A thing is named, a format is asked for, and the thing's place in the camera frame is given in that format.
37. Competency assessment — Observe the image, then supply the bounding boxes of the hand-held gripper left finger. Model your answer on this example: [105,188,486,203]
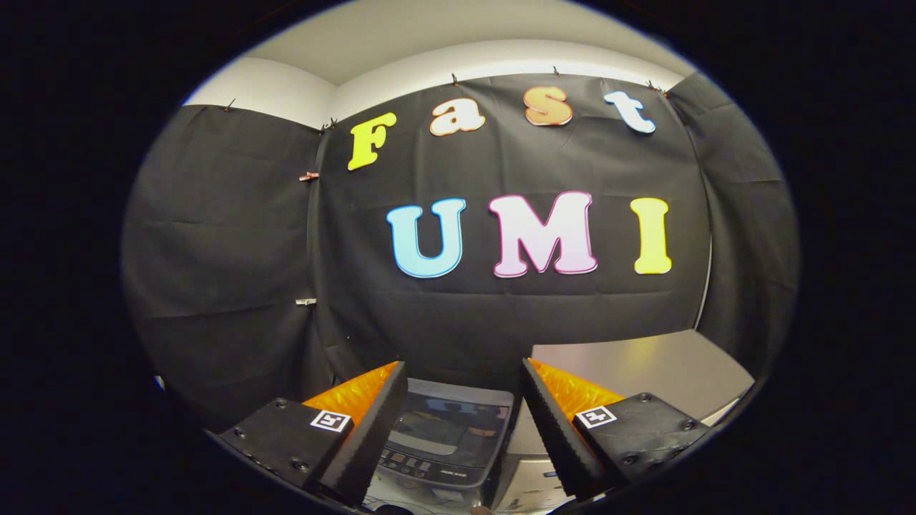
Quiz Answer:
[218,360,409,507]

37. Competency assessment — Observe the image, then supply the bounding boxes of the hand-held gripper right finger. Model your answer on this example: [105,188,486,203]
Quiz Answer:
[520,358,711,500]

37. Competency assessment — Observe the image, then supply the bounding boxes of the grey top-load washing machine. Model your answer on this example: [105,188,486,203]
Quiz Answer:
[364,378,517,513]

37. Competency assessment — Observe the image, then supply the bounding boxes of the black backdrop cloth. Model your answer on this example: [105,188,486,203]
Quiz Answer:
[120,72,800,433]

